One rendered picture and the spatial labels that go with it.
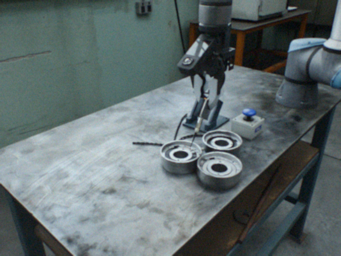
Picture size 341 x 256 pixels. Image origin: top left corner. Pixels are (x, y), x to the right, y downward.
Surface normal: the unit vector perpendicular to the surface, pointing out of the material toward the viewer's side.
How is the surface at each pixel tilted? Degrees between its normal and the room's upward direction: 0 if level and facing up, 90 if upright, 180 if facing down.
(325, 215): 0
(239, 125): 90
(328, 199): 0
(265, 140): 0
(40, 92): 90
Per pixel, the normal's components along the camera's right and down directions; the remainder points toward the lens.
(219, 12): 0.09, 0.47
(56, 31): 0.74, 0.31
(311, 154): 0.00, -0.88
